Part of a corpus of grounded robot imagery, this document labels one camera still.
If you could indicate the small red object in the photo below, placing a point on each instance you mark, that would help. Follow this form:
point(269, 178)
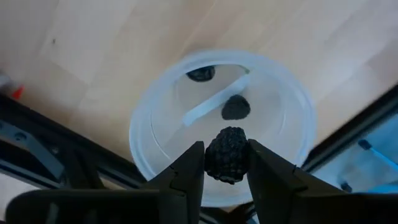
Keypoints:
point(17, 92)

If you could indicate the dark blackberry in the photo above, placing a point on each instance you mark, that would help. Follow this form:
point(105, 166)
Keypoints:
point(227, 155)
point(235, 107)
point(201, 73)

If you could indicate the clear round plastic container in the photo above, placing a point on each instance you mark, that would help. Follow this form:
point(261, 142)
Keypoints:
point(155, 133)

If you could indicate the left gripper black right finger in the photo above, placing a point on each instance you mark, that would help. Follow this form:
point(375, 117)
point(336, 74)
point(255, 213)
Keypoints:
point(280, 193)

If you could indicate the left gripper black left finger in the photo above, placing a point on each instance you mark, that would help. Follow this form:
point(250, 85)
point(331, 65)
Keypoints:
point(174, 193)

